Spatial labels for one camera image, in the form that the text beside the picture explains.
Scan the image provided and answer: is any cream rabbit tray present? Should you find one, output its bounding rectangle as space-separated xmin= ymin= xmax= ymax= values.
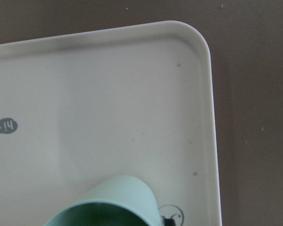
xmin=0 ymin=21 xmax=222 ymax=226

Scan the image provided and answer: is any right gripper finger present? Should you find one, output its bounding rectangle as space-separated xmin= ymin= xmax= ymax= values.
xmin=162 ymin=218 xmax=176 ymax=226

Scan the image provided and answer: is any green plastic cup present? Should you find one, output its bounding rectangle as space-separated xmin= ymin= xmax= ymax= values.
xmin=45 ymin=175 xmax=163 ymax=226

